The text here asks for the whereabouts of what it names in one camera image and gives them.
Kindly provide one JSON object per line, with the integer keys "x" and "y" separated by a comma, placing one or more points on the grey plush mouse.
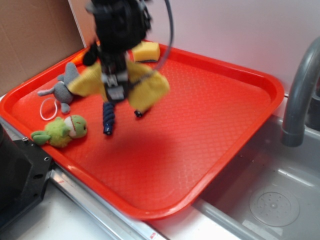
{"x": 60, "y": 91}

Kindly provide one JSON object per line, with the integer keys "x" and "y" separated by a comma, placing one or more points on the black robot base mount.
{"x": 24, "y": 173}

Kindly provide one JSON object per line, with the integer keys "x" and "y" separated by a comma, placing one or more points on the brown cardboard panel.
{"x": 34, "y": 35}

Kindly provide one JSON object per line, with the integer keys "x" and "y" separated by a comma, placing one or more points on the green plush frog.
{"x": 60, "y": 132}

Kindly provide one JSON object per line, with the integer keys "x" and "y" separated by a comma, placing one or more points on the yellow cloth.
{"x": 141, "y": 97}

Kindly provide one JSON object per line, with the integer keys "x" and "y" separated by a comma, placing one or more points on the red plastic tray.
{"x": 155, "y": 166}

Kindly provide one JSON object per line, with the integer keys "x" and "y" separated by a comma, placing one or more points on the yellow sponge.
{"x": 146, "y": 52}

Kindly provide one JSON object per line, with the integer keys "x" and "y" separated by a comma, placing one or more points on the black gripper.
{"x": 120, "y": 25}

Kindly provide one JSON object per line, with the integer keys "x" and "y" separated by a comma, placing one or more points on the grey sink basin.
{"x": 268, "y": 191}

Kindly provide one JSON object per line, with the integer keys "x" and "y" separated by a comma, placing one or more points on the grey faucet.
{"x": 303, "y": 103}

